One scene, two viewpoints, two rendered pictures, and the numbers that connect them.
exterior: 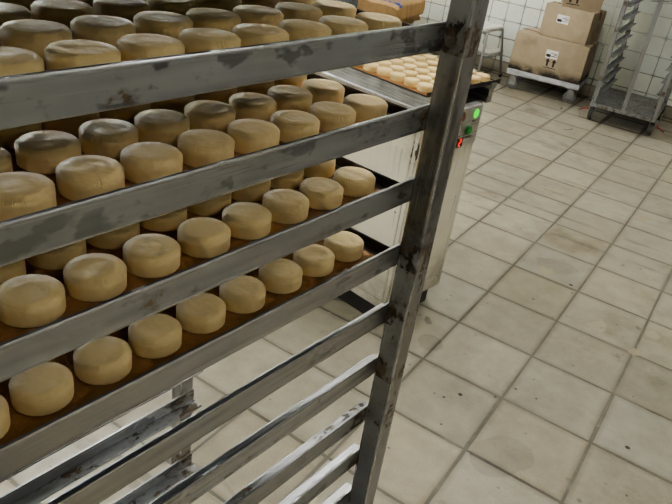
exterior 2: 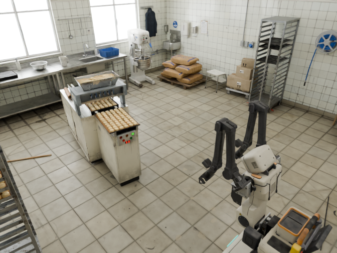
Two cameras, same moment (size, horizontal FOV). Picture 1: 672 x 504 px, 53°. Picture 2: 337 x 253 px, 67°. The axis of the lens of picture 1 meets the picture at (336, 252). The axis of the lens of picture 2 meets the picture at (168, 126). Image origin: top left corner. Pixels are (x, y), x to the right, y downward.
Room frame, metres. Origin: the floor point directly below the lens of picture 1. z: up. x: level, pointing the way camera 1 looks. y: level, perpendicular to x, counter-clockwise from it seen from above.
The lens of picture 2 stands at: (-0.25, -1.65, 2.46)
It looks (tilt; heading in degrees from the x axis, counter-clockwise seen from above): 30 degrees down; 18
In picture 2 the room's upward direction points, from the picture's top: 1 degrees counter-clockwise
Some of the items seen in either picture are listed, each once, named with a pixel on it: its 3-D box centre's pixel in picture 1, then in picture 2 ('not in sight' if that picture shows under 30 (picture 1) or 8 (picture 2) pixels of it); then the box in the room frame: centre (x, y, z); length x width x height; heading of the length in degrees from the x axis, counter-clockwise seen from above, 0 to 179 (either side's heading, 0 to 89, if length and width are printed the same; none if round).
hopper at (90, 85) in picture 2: not in sight; (97, 81); (2.70, 0.34, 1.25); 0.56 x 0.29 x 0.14; 140
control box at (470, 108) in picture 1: (455, 127); (126, 137); (2.15, -0.33, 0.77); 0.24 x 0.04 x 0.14; 140
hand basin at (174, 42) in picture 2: not in sight; (173, 41); (7.16, 0.56, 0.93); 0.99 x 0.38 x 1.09; 60
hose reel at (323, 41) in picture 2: not in sight; (322, 60); (5.26, -2.98, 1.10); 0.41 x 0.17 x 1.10; 60
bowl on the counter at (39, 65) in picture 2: not in sight; (39, 66); (3.96, 2.53, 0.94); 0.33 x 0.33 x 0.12
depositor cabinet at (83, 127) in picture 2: not in sight; (95, 120); (3.01, 0.70, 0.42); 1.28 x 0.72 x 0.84; 50
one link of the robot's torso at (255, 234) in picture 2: not in sight; (250, 225); (1.33, -1.85, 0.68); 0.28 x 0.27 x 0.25; 150
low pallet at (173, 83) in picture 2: not in sight; (181, 79); (6.39, 0.07, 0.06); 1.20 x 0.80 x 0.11; 63
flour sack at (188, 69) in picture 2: (392, 3); (189, 67); (6.24, -0.17, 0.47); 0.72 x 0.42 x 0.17; 156
